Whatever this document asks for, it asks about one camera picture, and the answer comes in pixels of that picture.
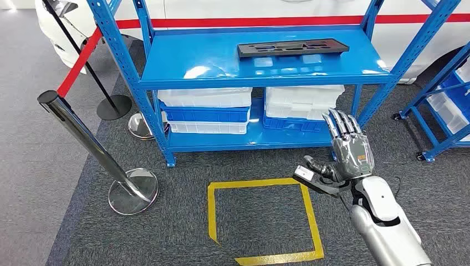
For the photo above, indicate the blue wheeled storage rack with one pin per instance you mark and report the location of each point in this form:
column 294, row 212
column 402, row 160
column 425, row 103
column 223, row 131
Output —
column 444, row 145

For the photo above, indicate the red barrier belt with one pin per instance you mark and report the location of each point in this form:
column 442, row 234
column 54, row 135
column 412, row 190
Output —
column 257, row 22
column 79, row 62

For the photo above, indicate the chrome stanchion post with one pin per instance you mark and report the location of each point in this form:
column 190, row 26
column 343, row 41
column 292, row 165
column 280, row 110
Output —
column 139, row 126
column 84, row 136

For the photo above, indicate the white plastic parts bins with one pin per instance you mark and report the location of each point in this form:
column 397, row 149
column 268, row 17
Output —
column 446, row 110

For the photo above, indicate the blue plastic parts bin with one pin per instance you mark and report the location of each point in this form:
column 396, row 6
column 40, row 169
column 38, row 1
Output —
column 461, row 95

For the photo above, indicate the yellow floor tape square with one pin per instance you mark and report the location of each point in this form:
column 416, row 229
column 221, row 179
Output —
column 257, row 182

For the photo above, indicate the large blue metal shelf rack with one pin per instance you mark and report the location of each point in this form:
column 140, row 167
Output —
column 220, row 58

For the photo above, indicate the black stanchion post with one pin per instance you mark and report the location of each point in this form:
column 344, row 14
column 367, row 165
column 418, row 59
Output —
column 114, row 107

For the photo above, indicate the white car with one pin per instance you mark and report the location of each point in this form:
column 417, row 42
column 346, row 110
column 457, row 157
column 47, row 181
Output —
column 257, row 7

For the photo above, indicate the pale wrist camera on bracket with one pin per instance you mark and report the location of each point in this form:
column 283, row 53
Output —
column 304, row 172

